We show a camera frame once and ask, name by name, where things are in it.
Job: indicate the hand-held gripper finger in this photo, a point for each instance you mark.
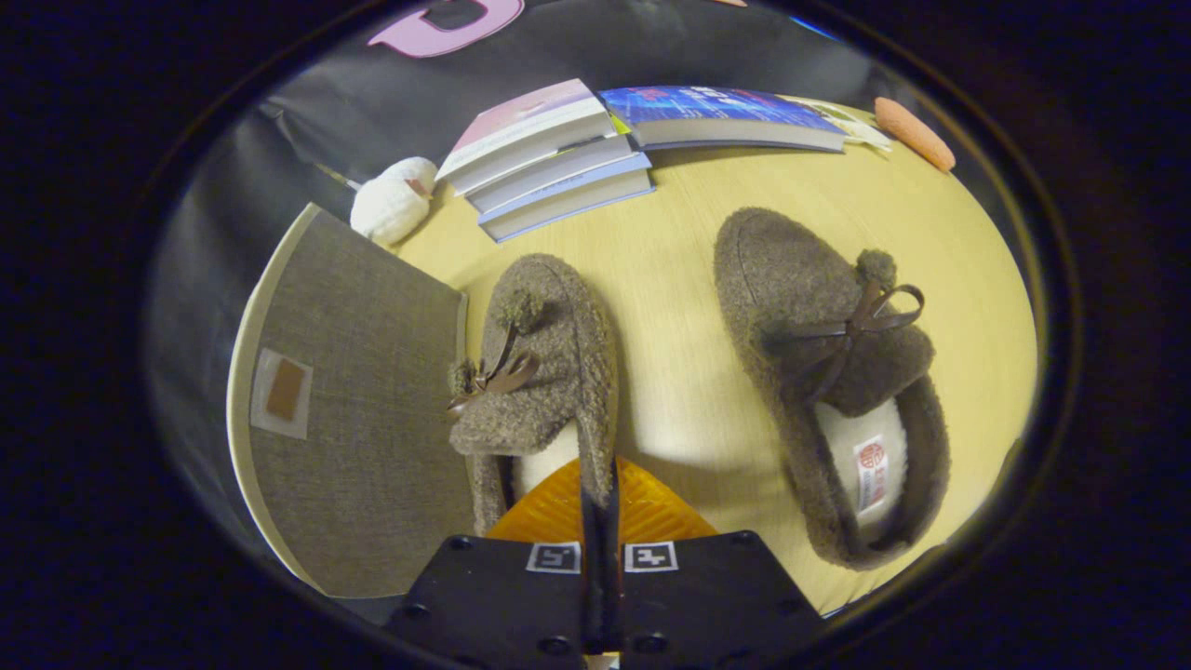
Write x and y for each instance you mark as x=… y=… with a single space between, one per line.
x=592 y=558
x=609 y=558

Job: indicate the dark blue cover book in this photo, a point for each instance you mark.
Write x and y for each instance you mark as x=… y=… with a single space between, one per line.
x=707 y=107

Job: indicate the black backdrop cloth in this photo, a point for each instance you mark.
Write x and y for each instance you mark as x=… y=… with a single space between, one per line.
x=372 y=102

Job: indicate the orange oblong object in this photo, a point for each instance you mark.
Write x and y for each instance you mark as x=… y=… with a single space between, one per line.
x=916 y=135

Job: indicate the brown fuzzy shoe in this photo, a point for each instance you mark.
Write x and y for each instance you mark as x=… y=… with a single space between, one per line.
x=558 y=354
x=791 y=298

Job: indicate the white cover book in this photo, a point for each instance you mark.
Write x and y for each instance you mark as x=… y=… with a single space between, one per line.
x=558 y=172

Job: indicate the light blue cover book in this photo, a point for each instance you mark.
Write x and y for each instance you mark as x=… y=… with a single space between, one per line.
x=577 y=200

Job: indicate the white plush toy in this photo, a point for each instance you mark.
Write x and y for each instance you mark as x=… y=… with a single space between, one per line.
x=391 y=205

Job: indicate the white paper cards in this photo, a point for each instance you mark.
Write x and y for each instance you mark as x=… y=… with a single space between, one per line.
x=861 y=130

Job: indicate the grey fabric storage box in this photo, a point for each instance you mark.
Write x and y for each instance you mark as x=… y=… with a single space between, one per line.
x=372 y=419

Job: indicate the pink cover book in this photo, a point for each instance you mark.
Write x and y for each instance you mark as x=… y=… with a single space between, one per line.
x=530 y=121

